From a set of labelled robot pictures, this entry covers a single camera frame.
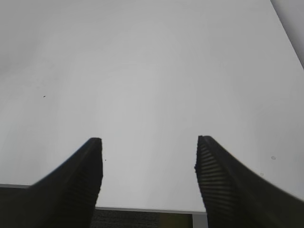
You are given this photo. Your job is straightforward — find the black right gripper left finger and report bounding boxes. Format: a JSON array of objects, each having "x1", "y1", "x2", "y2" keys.
[{"x1": 0, "y1": 138, "x2": 103, "y2": 228}]

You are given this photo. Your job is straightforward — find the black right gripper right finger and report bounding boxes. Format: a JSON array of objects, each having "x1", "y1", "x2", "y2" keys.
[{"x1": 195, "y1": 136, "x2": 304, "y2": 228}]

